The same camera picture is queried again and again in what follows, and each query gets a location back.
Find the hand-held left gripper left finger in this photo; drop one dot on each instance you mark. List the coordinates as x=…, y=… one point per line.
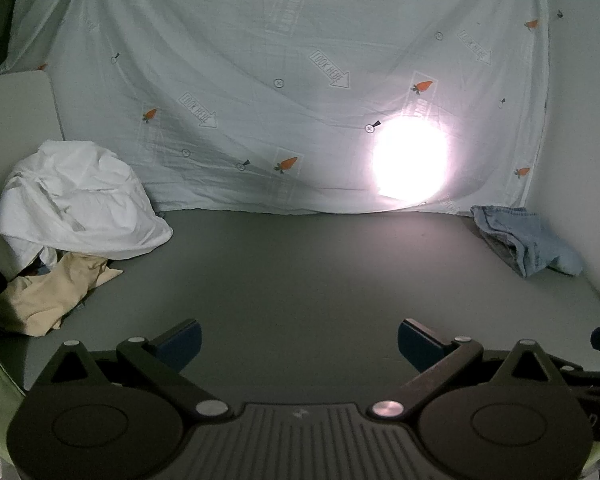
x=186, y=344

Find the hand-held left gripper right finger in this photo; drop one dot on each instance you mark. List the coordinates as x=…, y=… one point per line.
x=411, y=345

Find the white garment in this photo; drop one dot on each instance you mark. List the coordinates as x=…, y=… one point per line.
x=75, y=200

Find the blue denim garment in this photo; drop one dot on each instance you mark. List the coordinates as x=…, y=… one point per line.
x=530, y=240

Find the beige garment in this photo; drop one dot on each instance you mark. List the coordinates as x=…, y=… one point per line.
x=45, y=295

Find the carrot print bed sheet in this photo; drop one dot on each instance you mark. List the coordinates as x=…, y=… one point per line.
x=260, y=85

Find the white flat board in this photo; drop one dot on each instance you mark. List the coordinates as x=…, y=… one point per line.
x=15, y=125

